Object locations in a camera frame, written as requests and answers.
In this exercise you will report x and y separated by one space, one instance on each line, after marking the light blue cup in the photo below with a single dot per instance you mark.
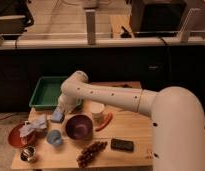
54 138

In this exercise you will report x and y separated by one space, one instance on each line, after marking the bunch of dark grapes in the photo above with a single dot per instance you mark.
89 153

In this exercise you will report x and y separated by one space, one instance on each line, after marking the purple bowl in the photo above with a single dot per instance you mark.
79 127

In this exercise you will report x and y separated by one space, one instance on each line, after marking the black handled tool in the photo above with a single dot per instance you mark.
122 86

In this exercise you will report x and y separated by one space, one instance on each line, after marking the white cylindrical cup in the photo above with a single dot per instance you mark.
96 110

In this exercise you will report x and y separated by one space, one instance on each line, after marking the green plastic tray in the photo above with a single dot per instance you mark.
46 93

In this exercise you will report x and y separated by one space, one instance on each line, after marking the small steel bowl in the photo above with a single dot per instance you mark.
28 154

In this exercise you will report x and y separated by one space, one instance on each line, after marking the blue sponge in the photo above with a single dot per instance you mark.
57 116

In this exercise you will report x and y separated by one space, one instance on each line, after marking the red chili pepper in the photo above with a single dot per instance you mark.
105 123

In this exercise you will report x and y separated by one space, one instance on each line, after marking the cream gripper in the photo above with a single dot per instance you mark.
66 104

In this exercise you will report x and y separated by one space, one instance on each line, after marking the crumpled white blue cloth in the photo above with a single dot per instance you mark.
36 125

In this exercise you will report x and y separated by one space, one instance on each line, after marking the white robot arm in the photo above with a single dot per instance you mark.
177 115

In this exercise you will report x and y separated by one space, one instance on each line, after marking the grey metal post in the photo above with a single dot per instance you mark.
91 27

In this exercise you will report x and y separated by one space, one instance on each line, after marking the black phone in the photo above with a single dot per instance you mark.
122 145

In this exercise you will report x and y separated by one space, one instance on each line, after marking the red plate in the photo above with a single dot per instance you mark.
16 141

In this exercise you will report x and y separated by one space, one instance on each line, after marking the wooden table board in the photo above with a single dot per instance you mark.
124 125

